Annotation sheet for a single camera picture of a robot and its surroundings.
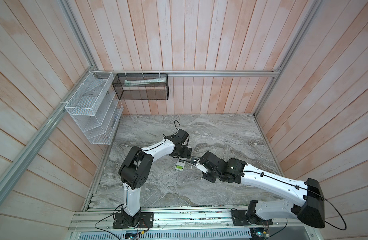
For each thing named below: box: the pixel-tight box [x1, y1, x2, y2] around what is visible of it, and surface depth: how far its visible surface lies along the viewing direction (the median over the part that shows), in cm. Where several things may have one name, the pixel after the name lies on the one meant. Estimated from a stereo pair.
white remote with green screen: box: [175, 159, 186, 171], surface depth 93 cm
